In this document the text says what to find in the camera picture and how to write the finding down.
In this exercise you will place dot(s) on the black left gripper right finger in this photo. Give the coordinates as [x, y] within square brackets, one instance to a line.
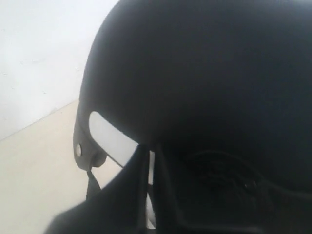
[207, 192]

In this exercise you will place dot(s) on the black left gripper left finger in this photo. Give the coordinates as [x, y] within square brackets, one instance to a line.
[119, 208]

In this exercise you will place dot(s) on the black helmet with tinted visor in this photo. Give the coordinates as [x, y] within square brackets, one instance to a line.
[233, 76]

